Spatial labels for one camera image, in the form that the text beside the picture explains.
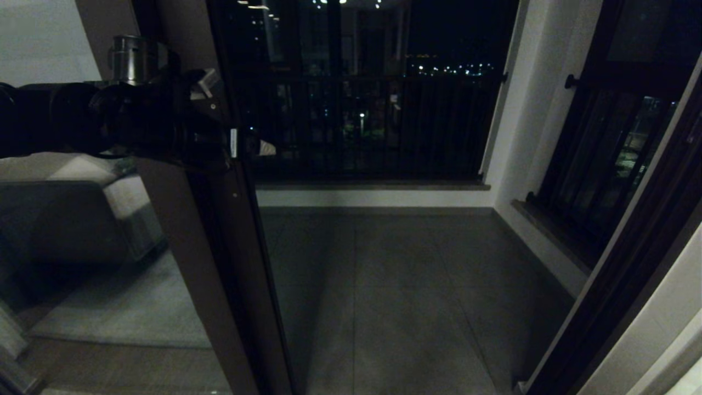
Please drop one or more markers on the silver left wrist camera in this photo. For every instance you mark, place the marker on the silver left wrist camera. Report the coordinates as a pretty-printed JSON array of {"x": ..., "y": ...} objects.
[{"x": 205, "y": 83}]

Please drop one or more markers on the black metal balcony railing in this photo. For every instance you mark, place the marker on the black metal balcony railing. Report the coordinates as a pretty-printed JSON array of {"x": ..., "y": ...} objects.
[{"x": 428, "y": 79}]

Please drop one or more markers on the grey floor rug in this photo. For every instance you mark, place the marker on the grey floor rug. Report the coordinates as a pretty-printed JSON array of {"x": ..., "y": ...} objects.
[{"x": 137, "y": 312}]

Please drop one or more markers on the dark brown door jamb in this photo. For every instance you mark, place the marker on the dark brown door jamb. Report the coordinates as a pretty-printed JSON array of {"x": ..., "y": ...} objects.
[{"x": 625, "y": 274}]

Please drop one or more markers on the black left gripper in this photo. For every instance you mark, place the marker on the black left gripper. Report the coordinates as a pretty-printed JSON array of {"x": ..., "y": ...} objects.
[{"x": 164, "y": 131}]

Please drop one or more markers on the grey and beige sofa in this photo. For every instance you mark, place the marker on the grey and beige sofa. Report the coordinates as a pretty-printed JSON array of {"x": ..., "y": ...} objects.
[{"x": 126, "y": 197}]

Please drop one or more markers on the brown framed fixed glass door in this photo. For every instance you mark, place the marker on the brown framed fixed glass door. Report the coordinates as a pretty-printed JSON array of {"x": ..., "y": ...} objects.
[{"x": 164, "y": 208}]

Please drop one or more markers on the black window guard railing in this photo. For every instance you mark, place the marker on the black window guard railing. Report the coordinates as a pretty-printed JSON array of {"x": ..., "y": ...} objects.
[{"x": 571, "y": 82}]

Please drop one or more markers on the dark framed window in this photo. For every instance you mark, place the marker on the dark framed window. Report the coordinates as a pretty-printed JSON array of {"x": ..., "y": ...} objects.
[{"x": 630, "y": 71}]

